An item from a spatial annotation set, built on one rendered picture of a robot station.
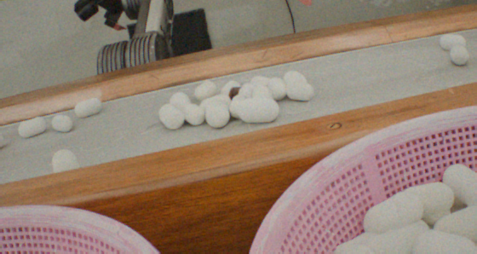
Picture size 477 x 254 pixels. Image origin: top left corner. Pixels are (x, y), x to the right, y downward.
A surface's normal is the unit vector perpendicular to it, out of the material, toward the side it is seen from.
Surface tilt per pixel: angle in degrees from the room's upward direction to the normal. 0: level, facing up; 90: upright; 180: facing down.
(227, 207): 90
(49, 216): 75
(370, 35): 45
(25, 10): 90
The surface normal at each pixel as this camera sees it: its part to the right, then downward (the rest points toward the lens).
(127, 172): -0.18, -0.93
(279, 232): 0.84, -0.29
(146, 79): -0.04, -0.46
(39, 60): 0.15, 0.28
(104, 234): -0.63, 0.09
